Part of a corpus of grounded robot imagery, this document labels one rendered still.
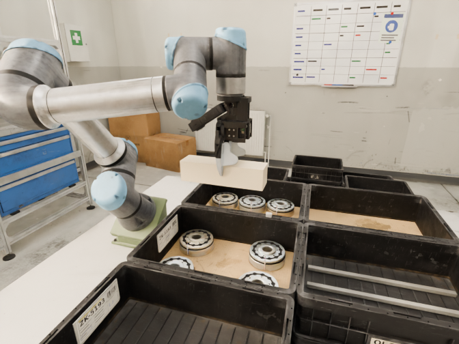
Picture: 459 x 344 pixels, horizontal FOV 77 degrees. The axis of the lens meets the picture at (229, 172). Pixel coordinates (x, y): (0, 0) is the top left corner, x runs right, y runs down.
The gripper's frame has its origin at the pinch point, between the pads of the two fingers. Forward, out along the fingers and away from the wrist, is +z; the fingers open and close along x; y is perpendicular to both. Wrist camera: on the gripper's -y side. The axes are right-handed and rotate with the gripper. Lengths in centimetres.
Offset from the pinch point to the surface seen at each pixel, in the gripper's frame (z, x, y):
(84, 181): 79, 126, -185
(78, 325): 18.4, -42.7, -13.8
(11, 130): 18, 72, -185
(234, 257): 25.7, -5.2, 5.3
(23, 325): 39, -34, -45
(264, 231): 20.1, 2.7, 12.3
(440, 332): 17, -25, 49
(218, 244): 25.8, -0.7, -1.5
